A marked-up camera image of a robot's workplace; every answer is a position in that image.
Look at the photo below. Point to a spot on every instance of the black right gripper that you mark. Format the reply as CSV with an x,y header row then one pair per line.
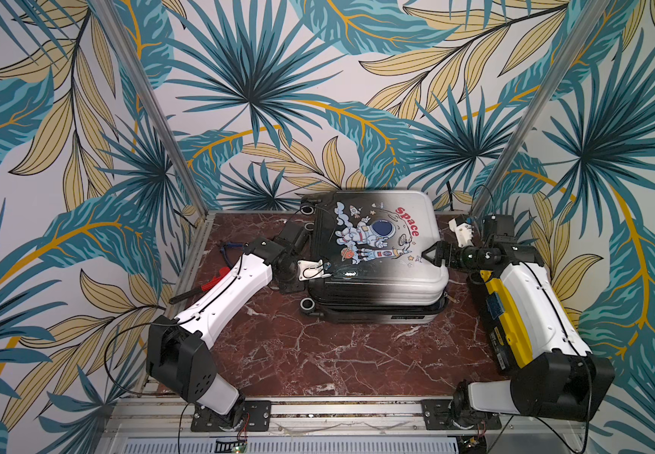
x,y
448,253

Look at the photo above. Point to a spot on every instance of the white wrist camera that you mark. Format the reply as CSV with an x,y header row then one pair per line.
x,y
309,270
463,229

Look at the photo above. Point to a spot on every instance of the aluminium corner post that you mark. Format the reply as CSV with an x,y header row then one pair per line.
x,y
592,18
118,36

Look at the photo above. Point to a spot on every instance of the yellow black plastic toolbox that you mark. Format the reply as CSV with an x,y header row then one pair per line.
x,y
507,335

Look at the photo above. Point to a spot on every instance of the blue handled pliers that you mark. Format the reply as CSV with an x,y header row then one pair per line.
x,y
225,248

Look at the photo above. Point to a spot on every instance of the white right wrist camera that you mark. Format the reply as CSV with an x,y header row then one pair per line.
x,y
463,229

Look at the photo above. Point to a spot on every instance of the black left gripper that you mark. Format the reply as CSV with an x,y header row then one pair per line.
x,y
286,288

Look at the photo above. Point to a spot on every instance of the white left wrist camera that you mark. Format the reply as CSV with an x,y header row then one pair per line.
x,y
309,270

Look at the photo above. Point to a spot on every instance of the red handled wrench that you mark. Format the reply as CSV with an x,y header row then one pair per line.
x,y
200,289

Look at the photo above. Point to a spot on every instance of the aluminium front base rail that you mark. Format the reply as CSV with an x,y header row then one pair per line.
x,y
389,424

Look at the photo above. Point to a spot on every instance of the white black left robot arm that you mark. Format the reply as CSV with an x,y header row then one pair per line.
x,y
179,348

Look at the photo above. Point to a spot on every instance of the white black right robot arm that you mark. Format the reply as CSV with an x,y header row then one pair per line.
x,y
551,373

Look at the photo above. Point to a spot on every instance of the left aluminium corner post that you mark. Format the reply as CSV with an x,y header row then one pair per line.
x,y
118,36

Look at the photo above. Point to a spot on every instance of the white space-print kids suitcase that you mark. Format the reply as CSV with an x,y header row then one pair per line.
x,y
373,241

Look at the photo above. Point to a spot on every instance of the right aluminium corner post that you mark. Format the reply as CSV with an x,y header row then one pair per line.
x,y
592,18

